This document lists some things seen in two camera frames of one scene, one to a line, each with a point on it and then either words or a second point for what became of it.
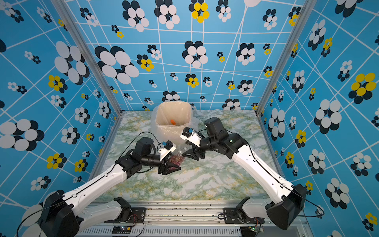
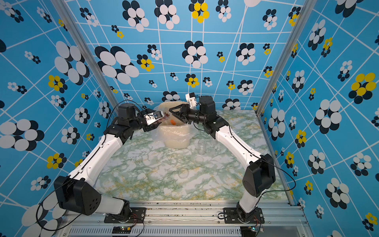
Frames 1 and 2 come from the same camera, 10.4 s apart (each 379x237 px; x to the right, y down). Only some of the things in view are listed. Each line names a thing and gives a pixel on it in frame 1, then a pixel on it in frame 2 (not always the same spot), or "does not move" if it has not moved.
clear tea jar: x=176 y=157 to x=166 y=116
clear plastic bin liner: x=169 y=120 does not move
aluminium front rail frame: x=191 y=218 does not move
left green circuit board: x=121 y=229 does not move
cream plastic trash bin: x=171 y=118 does not move
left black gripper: x=166 y=168 to x=151 y=127
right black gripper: x=195 y=153 to x=186 y=111
